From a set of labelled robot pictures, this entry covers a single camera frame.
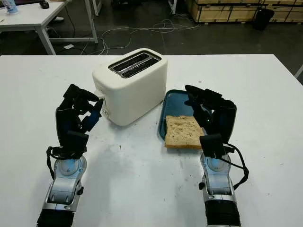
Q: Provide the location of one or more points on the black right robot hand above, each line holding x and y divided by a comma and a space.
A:
227, 118

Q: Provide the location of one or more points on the white paper scrap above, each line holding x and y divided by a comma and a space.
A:
68, 46

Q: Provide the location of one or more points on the black waste bin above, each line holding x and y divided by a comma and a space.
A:
264, 20

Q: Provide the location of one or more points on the wooden shipping crate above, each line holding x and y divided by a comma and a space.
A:
225, 11

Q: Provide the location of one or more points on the dark blue plastic tray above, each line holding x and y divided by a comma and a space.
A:
175, 104

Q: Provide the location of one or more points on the white office desk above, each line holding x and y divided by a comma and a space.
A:
28, 19

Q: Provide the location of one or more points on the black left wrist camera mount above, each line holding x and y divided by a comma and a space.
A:
78, 144

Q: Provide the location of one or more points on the white table leg frame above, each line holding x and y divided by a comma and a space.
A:
171, 6
95, 6

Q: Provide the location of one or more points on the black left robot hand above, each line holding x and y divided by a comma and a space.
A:
66, 123

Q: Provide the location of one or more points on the black computer mouse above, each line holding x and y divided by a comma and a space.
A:
43, 4

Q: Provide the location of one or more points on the white two-slot toaster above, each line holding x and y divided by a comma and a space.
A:
132, 99

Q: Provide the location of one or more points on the slice of brown bread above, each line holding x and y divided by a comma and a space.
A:
182, 132

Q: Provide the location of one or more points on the white cup with blue print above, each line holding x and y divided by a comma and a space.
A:
11, 8

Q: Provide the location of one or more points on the white shoe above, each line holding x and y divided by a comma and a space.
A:
58, 19

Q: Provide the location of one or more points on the grey metal post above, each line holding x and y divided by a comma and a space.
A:
300, 73

